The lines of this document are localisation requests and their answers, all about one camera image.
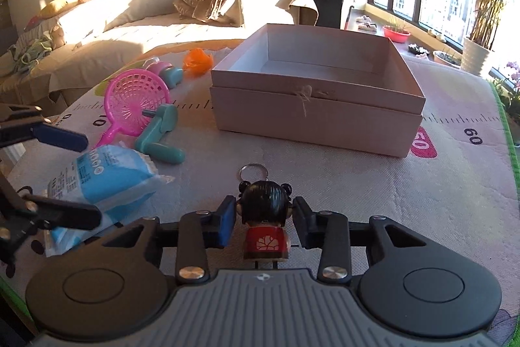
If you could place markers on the teal toy hand crank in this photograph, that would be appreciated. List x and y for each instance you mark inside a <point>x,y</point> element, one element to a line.
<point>160,124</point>

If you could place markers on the potted palm in white pot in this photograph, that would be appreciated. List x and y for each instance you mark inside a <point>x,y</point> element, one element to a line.
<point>481,54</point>

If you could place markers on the small white shoes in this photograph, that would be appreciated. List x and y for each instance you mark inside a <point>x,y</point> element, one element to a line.
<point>367,24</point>
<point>436,36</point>

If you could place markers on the pink toy scoop net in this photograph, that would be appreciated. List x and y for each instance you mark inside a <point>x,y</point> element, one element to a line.
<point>134,99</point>

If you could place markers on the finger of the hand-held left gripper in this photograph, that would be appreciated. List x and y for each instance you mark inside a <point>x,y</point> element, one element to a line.
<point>61,139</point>
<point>65,213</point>

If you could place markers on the beige sofa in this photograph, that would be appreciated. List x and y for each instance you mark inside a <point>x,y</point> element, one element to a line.
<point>134,9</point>

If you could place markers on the printed play mat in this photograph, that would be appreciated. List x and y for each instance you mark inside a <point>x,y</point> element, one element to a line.
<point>406,200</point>

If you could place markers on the dark tray of stones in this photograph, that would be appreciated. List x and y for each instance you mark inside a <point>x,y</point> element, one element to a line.
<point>418,49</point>

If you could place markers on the pink orchid plant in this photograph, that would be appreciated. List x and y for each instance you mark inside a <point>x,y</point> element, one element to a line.
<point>510,70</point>

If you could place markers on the pink basin with plant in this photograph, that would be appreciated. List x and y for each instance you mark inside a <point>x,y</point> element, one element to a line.
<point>396,34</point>

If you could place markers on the blue tissue pack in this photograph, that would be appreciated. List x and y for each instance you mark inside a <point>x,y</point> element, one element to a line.
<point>109,176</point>

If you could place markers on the pile of baby clothes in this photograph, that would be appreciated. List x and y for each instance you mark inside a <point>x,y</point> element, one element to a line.
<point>28,52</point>

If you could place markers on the orange plastic toy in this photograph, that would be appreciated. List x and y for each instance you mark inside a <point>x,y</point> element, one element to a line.
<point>198,62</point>

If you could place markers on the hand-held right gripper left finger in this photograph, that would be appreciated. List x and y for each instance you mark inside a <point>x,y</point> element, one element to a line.
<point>225,223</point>

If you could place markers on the pink and teal toy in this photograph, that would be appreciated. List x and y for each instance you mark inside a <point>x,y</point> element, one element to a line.
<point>172,75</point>

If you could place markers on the pink cardboard box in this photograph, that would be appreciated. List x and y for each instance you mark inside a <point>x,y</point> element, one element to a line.
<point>308,119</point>

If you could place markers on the small round plant pot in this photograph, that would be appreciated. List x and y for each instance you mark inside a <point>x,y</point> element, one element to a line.
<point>446,59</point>

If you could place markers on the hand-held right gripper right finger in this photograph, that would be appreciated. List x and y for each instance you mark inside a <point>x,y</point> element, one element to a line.
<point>302,225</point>

